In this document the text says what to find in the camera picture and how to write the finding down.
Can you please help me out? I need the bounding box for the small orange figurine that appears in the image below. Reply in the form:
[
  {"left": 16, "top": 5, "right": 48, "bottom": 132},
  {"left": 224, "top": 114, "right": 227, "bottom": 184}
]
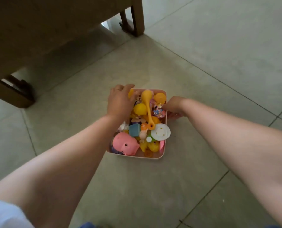
[{"left": 139, "top": 123, "right": 149, "bottom": 143}]

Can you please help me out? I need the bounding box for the person's right forearm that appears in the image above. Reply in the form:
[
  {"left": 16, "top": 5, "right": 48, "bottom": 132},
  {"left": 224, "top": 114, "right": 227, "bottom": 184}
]
[{"left": 179, "top": 99, "right": 282, "bottom": 228}]

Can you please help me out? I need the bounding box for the yellow toy ladle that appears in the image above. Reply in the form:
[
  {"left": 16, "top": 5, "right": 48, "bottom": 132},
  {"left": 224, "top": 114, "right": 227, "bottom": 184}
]
[{"left": 141, "top": 89, "right": 155, "bottom": 130}]

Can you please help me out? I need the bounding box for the person's white sleeve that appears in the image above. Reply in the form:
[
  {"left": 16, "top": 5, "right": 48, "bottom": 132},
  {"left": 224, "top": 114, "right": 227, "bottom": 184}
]
[{"left": 0, "top": 198, "right": 35, "bottom": 228}]

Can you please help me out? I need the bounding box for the pink plastic toy tray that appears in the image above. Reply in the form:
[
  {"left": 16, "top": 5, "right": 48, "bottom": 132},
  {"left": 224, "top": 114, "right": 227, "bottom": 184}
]
[{"left": 106, "top": 88, "right": 168, "bottom": 160}]

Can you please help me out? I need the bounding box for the white round toy dish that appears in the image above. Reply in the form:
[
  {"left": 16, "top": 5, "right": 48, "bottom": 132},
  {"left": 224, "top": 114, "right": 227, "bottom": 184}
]
[{"left": 150, "top": 123, "right": 171, "bottom": 141}]

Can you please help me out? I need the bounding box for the pink round toy animal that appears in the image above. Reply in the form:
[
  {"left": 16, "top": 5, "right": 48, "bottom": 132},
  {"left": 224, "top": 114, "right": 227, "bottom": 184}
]
[{"left": 112, "top": 132, "right": 140, "bottom": 156}]

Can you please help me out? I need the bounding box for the yellow round toy fruit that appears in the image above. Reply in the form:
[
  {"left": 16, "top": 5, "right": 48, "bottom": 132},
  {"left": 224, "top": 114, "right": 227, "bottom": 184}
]
[{"left": 133, "top": 103, "right": 147, "bottom": 116}]

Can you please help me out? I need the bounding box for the person's left forearm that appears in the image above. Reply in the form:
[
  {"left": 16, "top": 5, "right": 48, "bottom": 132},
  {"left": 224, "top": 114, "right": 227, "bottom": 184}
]
[{"left": 0, "top": 115, "right": 122, "bottom": 228}]

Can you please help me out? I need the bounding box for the dark wooden furniture foot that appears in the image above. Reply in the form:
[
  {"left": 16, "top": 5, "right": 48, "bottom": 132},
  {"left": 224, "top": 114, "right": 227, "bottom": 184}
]
[{"left": 119, "top": 0, "right": 145, "bottom": 37}]

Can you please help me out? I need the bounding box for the person's right hand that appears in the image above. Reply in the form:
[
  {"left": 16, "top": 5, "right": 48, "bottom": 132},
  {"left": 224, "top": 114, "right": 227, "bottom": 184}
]
[{"left": 162, "top": 96, "right": 189, "bottom": 121}]

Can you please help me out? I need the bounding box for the pink dark toy piece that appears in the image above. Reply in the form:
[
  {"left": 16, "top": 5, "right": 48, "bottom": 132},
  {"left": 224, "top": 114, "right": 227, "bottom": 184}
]
[{"left": 153, "top": 105, "right": 166, "bottom": 119}]

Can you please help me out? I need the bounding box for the person's left hand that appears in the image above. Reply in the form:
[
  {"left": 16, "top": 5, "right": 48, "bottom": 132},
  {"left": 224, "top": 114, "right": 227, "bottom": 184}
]
[{"left": 107, "top": 84, "right": 139, "bottom": 121}]

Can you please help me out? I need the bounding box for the light blue toy cup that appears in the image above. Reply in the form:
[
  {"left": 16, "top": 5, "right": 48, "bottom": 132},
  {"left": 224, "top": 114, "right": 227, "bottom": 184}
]
[{"left": 128, "top": 123, "right": 141, "bottom": 137}]

